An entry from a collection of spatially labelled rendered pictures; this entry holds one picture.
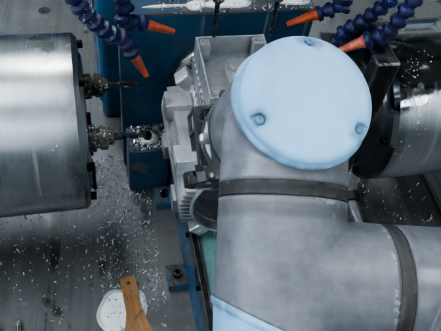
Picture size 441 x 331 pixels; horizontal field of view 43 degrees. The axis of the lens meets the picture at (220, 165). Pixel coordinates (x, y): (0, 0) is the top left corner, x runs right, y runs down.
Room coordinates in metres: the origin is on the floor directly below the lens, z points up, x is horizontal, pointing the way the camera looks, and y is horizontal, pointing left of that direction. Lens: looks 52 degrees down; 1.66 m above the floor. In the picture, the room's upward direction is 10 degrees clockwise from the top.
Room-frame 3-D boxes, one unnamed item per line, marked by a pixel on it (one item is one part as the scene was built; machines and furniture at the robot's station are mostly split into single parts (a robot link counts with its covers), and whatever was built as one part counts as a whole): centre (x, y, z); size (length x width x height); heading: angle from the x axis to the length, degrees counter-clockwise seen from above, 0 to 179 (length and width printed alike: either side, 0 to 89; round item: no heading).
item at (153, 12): (0.74, 0.06, 0.97); 0.30 x 0.11 x 0.34; 109
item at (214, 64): (0.59, 0.00, 1.11); 0.12 x 0.11 x 0.07; 19
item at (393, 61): (0.52, -0.17, 1.12); 0.04 x 0.03 x 0.26; 19
